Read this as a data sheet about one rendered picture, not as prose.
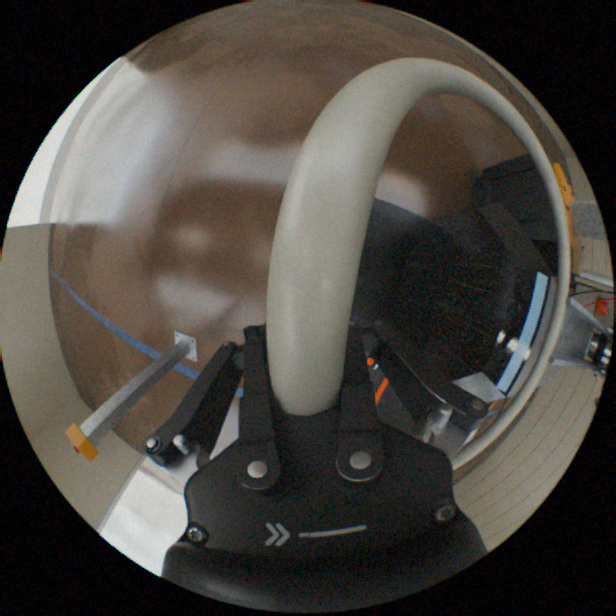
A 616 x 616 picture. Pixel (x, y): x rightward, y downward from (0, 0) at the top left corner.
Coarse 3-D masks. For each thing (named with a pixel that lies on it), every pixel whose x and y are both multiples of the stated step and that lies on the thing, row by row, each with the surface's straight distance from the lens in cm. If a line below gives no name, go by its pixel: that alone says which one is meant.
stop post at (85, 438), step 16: (176, 336) 152; (176, 352) 137; (192, 352) 149; (160, 368) 125; (128, 384) 118; (144, 384) 118; (112, 400) 112; (128, 400) 112; (96, 416) 109; (112, 416) 109; (80, 432) 105; (96, 432) 106; (80, 448) 102
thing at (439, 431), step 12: (444, 408) 8; (432, 420) 8; (444, 420) 8; (432, 432) 8; (444, 432) 8; (456, 432) 8; (468, 432) 8; (432, 444) 8; (444, 444) 8; (456, 444) 8
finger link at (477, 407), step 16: (384, 336) 12; (400, 336) 12; (384, 352) 12; (400, 352) 10; (416, 352) 10; (384, 368) 12; (400, 368) 10; (416, 368) 9; (432, 368) 9; (400, 384) 10; (416, 384) 9; (432, 384) 8; (448, 384) 9; (416, 400) 9; (432, 400) 8; (448, 400) 8; (464, 400) 8; (480, 400) 8; (416, 416) 10; (464, 416) 8; (480, 416) 8
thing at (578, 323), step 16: (576, 304) 48; (576, 320) 61; (592, 320) 63; (544, 336) 47; (560, 336) 54; (576, 336) 65; (608, 336) 93; (560, 352) 57; (576, 352) 70; (592, 368) 82
